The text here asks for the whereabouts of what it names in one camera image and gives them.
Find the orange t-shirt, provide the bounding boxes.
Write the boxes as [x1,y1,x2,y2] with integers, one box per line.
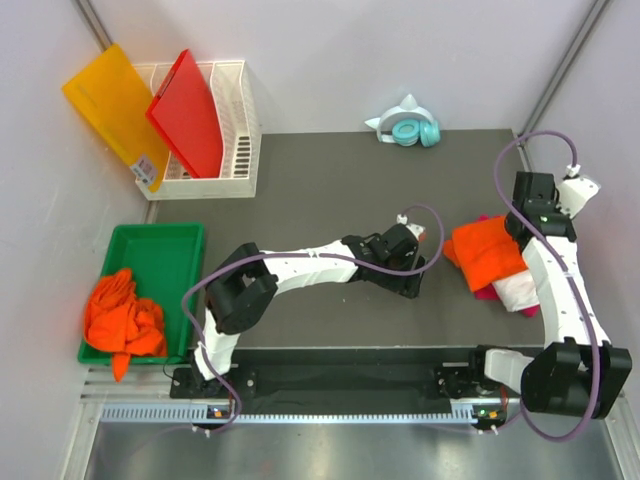
[83,268,168,382]
[443,216,527,293]

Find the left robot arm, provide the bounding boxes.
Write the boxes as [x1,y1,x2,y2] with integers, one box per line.
[191,217,426,397]

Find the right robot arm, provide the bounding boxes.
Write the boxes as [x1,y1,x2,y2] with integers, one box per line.
[466,172,632,419]

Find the white folded t-shirt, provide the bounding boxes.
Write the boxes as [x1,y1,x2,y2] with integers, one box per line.
[492,270,539,312]

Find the magenta folded t-shirt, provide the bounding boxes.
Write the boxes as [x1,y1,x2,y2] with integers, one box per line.
[472,214,541,319]

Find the teal cat-ear headphones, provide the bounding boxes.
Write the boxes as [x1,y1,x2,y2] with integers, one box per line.
[364,94,441,148]

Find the green plastic bin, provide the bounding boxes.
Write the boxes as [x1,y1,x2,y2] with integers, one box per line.
[78,223,205,365]

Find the white file organizer basket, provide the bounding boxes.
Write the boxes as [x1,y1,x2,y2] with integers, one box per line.
[135,60,262,201]

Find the red folder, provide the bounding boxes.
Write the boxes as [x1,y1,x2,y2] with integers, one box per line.
[146,49,224,179]

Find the orange t-shirt in bin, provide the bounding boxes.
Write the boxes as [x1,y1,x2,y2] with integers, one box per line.
[83,268,168,382]

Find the yellow folder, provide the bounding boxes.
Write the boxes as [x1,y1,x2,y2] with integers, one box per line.
[62,44,169,192]

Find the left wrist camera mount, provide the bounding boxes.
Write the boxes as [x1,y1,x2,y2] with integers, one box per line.
[396,214,426,243]

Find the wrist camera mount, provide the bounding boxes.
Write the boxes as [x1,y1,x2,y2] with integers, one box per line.
[557,164,601,219]
[396,214,426,243]

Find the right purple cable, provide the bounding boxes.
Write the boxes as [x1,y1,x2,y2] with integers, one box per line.
[449,130,604,444]

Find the purple cable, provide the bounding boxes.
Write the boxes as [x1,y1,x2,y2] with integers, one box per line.
[449,130,604,444]
[180,203,446,435]

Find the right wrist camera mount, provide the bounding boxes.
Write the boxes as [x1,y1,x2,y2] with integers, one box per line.
[557,164,601,219]

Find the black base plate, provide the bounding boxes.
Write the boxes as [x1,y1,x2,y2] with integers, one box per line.
[169,345,531,414]

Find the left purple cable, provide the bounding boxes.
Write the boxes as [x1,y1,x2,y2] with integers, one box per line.
[180,203,446,435]

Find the aluminium frame rail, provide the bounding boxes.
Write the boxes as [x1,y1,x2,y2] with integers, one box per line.
[81,362,519,432]

